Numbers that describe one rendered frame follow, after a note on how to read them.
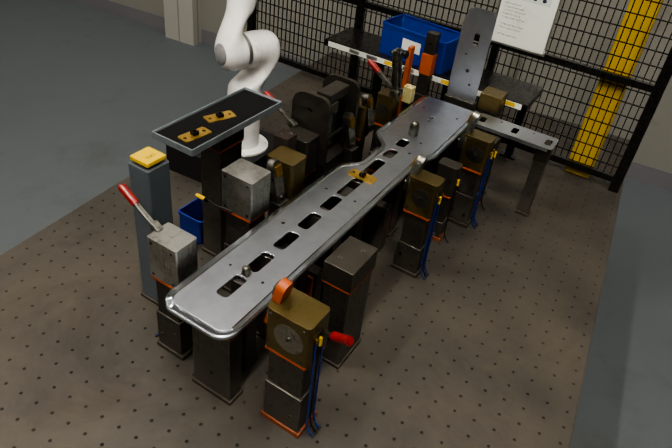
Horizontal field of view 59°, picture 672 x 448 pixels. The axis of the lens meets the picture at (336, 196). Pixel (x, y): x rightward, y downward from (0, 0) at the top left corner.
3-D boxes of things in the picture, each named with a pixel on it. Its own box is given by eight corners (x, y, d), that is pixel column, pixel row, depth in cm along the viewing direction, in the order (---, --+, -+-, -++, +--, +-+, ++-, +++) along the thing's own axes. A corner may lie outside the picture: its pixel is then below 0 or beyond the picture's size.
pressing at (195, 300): (235, 352, 117) (235, 347, 116) (153, 302, 126) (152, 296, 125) (480, 115, 217) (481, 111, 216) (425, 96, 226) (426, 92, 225)
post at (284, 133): (280, 248, 188) (287, 139, 165) (267, 242, 190) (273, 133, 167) (289, 241, 192) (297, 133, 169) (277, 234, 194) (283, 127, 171)
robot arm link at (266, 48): (220, 95, 209) (221, 29, 196) (262, 85, 220) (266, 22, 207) (240, 108, 202) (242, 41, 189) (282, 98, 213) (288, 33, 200)
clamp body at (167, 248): (182, 362, 149) (174, 253, 128) (148, 340, 154) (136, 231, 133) (202, 344, 154) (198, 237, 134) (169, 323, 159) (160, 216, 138)
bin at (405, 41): (440, 75, 233) (447, 43, 226) (377, 51, 247) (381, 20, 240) (459, 64, 244) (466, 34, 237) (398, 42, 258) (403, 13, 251)
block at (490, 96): (477, 181, 234) (501, 99, 213) (458, 174, 237) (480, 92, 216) (484, 173, 240) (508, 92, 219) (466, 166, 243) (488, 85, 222)
